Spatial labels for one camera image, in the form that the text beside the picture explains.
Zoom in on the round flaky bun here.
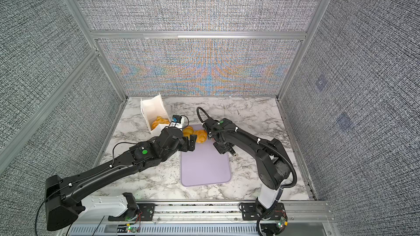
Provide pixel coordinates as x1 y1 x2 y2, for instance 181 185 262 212
193 130 207 144

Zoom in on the white paper gift bag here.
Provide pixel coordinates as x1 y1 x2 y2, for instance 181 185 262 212
141 95 170 137

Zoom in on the glazed ring donut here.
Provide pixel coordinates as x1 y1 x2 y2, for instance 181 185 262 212
151 116 170 130

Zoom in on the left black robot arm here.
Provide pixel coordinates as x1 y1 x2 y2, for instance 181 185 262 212
44 127 197 231

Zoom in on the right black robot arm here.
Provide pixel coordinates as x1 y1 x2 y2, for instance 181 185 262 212
202 118 298 219

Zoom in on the small round croissant top left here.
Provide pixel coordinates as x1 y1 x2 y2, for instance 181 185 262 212
183 126 194 138

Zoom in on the lavender plastic tray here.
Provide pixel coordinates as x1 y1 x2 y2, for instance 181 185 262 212
180 139 232 187

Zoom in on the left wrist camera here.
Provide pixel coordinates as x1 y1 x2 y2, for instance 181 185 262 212
169 115 184 130

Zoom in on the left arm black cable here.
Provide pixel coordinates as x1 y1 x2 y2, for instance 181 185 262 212
34 114 190 236

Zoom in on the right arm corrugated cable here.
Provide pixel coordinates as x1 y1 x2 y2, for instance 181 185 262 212
196 106 298 236

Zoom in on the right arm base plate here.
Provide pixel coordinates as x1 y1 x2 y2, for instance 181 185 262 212
238 201 288 221

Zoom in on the aluminium front rail frame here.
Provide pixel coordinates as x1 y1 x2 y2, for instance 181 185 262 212
56 200 340 236

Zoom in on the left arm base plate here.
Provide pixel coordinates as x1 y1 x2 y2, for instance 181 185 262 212
108 203 156 222

